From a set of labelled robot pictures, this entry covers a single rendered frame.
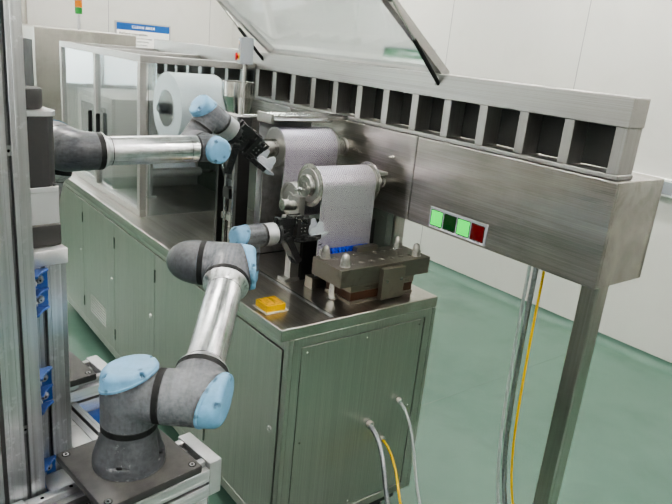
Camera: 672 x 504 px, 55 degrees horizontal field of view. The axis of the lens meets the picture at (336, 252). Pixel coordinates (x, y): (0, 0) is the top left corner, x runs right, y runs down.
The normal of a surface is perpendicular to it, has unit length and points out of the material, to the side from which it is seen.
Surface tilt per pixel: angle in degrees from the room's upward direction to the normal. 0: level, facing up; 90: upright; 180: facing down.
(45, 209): 90
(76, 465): 0
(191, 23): 90
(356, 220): 90
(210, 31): 90
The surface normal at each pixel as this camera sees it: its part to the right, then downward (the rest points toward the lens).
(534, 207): -0.79, 0.11
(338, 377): 0.60, 0.29
